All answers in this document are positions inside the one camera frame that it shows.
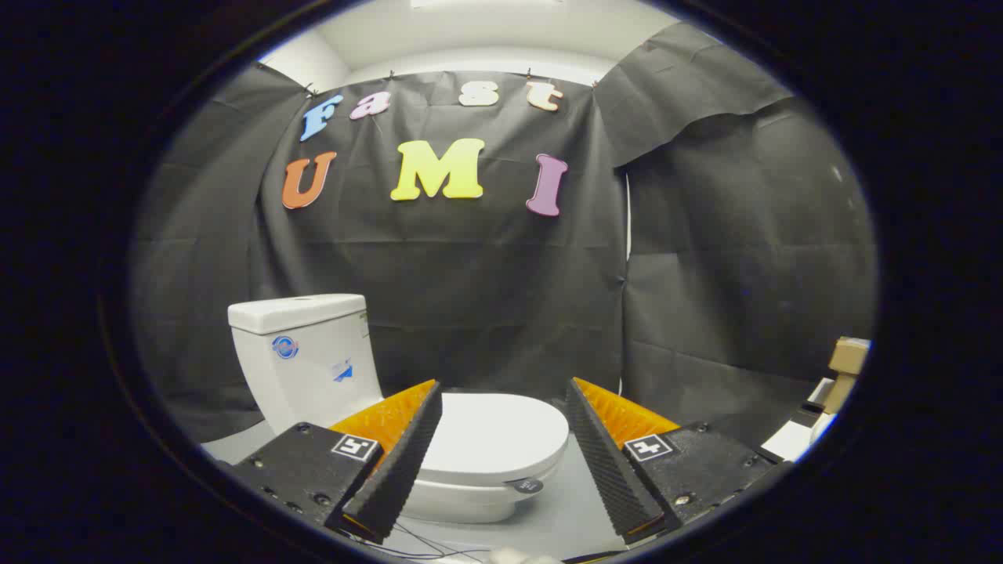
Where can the black round lid tab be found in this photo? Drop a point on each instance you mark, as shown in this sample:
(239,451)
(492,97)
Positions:
(525,485)

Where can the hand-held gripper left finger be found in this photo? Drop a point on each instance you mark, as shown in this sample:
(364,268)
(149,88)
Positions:
(403,462)

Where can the black backdrop cloth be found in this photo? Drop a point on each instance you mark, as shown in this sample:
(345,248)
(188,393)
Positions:
(486,282)

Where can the white ceramic toilet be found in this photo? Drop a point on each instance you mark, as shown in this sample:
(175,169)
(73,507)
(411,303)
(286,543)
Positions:
(313,376)

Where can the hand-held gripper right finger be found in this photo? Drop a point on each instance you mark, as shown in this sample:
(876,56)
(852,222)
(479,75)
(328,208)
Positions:
(607,462)

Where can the white toilet lid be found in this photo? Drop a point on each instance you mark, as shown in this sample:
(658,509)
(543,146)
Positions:
(494,431)

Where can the brown cardboard box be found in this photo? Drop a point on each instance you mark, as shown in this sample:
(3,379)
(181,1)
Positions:
(848,360)

